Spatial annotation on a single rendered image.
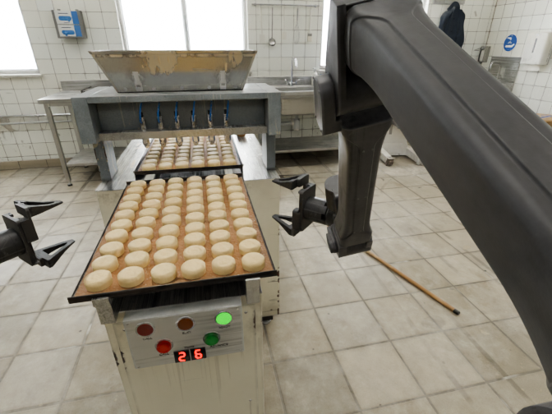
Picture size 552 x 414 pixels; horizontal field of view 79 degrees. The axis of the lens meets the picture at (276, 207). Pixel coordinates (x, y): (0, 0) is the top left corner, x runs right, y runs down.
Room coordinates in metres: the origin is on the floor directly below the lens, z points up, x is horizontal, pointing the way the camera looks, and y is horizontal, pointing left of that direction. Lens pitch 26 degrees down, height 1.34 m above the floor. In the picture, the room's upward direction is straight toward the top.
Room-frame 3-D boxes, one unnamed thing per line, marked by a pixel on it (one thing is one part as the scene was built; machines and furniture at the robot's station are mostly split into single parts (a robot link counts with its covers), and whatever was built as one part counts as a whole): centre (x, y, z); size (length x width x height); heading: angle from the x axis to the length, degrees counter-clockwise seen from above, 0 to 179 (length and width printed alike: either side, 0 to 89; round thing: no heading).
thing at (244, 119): (1.39, 0.37, 1.01); 0.72 x 0.33 x 0.34; 101
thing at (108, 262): (0.59, 0.37, 0.91); 0.05 x 0.05 x 0.02
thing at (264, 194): (1.85, 0.46, 0.42); 1.28 x 0.72 x 0.84; 11
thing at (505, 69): (4.57, -2.81, 0.93); 0.99 x 0.38 x 1.09; 12
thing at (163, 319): (0.53, 0.19, 0.77); 0.24 x 0.04 x 0.14; 101
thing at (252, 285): (1.53, 0.25, 0.87); 2.01 x 0.03 x 0.07; 11
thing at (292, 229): (0.73, -0.03, 0.96); 0.09 x 0.07 x 0.07; 57
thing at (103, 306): (1.47, 0.53, 0.87); 2.01 x 0.03 x 0.07; 11
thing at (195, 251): (0.63, 0.18, 0.91); 0.05 x 0.05 x 0.02
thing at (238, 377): (0.89, 0.27, 0.45); 0.70 x 0.34 x 0.90; 11
